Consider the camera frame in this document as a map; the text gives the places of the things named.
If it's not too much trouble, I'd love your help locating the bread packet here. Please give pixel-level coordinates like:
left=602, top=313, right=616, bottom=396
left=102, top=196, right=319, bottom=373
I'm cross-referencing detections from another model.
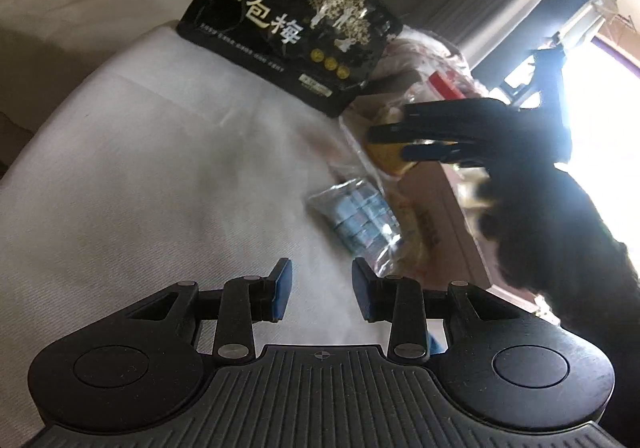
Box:
left=342, top=72, right=481, bottom=181

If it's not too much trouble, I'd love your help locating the puffed rice bar packet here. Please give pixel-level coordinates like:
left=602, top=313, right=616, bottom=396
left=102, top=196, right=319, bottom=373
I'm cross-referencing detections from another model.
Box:
left=372, top=188, right=442, bottom=279

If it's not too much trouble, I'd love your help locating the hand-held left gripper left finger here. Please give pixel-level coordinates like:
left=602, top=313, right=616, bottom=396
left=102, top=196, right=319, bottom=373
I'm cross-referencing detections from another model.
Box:
left=122, top=258, right=294, bottom=363

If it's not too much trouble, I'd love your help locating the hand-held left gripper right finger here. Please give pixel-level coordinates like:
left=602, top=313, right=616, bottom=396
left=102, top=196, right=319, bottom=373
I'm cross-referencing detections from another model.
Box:
left=351, top=258, right=523, bottom=364

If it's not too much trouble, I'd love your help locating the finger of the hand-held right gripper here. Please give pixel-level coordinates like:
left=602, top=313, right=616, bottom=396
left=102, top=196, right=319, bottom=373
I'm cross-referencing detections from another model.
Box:
left=367, top=98, right=506, bottom=145
left=402, top=143, right=494, bottom=167

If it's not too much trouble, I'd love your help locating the clear bag of blue candies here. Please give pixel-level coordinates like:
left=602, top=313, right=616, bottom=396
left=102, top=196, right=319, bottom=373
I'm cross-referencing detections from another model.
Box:
left=306, top=178, right=407, bottom=269

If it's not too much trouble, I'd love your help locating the pink cardboard box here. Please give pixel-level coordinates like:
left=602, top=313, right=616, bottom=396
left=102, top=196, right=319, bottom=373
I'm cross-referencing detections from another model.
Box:
left=400, top=160, right=541, bottom=309

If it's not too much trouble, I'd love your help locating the black snack bag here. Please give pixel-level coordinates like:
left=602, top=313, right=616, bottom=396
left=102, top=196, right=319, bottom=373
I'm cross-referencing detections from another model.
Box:
left=176, top=0, right=403, bottom=119

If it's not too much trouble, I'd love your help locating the pink floral blanket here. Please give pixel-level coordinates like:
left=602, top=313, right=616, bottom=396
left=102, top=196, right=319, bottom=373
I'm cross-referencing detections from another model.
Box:
left=390, top=25, right=476, bottom=93

